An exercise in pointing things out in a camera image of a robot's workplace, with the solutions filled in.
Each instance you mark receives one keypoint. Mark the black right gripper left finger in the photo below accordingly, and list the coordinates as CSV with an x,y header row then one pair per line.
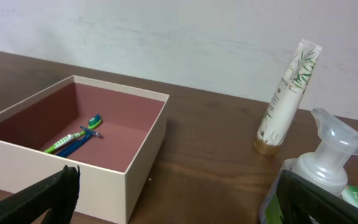
x,y
54,197

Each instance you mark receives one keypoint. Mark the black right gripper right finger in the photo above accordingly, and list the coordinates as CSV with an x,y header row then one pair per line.
x,y
297,200

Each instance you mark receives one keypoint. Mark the clear foam pump bottle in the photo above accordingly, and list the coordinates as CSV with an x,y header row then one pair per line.
x,y
325,166

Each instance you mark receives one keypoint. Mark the blue disposable razor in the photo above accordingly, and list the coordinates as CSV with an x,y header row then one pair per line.
x,y
72,147

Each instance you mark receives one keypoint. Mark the green white toothbrush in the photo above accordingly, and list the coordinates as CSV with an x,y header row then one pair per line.
x,y
93,123

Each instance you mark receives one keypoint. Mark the white lotion tube with leaves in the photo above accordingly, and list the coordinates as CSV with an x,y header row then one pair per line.
x,y
286,99

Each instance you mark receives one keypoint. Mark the white box with pink interior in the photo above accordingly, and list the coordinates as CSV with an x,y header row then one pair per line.
x,y
111,132

